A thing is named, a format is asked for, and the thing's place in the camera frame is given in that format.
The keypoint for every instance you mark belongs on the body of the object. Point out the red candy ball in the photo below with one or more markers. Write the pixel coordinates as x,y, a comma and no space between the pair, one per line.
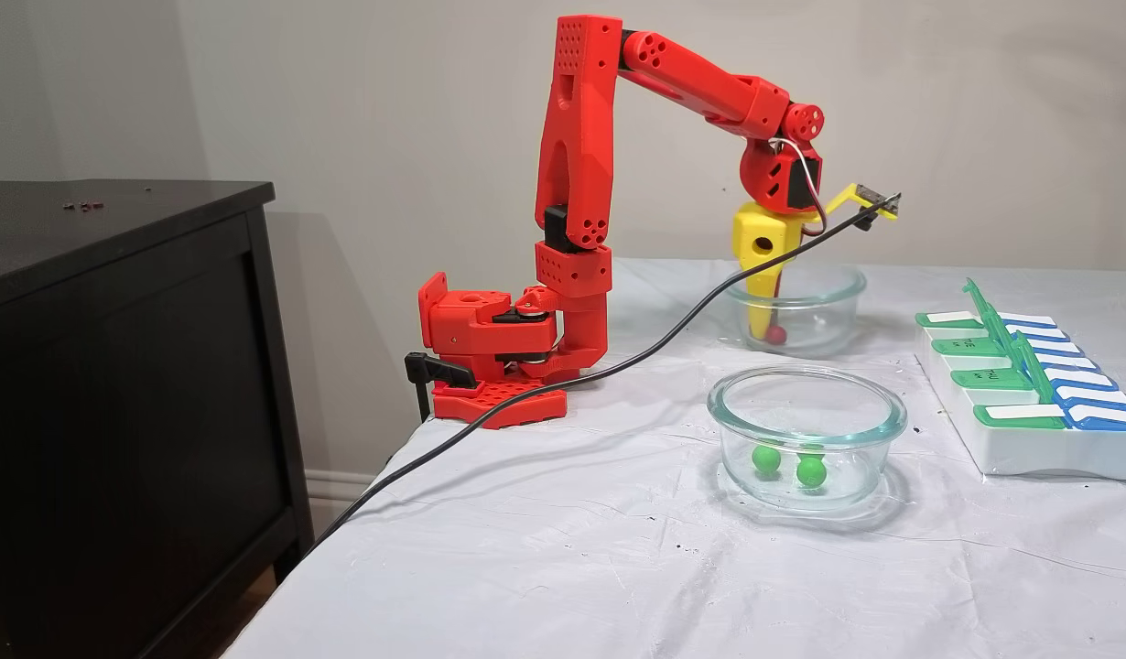
777,336

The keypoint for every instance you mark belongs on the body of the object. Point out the weekly pill organizer box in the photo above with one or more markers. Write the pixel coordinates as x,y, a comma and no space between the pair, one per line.
1030,439

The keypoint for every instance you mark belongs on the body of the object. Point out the clear glass bowl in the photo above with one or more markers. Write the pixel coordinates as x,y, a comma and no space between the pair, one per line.
828,311
806,407

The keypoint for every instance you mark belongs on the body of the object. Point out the white tablecloth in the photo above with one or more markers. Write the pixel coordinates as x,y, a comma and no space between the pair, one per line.
618,567

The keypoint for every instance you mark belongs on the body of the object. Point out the black table clamp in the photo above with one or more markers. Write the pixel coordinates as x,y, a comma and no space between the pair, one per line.
435,369

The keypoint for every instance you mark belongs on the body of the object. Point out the black wooden cabinet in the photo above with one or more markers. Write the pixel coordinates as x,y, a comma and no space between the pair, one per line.
114,412

